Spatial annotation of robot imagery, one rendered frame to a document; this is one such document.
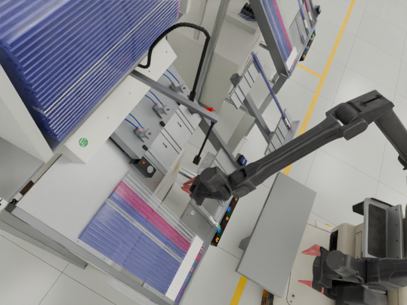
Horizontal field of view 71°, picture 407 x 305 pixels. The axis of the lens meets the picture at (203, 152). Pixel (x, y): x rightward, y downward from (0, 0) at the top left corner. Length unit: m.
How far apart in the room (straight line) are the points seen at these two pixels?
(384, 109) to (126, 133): 0.74
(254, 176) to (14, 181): 0.62
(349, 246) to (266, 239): 0.37
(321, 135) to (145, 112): 0.55
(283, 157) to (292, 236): 0.75
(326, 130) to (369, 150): 2.15
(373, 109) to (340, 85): 2.44
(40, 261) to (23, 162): 1.43
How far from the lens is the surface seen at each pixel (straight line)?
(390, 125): 1.00
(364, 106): 0.91
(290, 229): 1.58
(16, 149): 0.69
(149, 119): 0.95
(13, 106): 0.50
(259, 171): 0.90
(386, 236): 1.30
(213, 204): 1.29
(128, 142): 0.90
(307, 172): 2.53
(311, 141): 0.89
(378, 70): 3.84
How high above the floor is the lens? 1.96
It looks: 61 degrees down
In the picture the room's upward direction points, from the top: 25 degrees clockwise
